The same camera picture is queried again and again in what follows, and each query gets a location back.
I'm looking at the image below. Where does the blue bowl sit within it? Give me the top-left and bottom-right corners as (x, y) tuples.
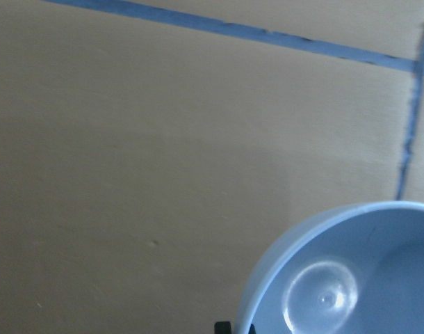
(234, 201), (424, 333)

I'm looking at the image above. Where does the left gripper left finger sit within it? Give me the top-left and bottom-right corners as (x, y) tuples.
(214, 321), (232, 334)

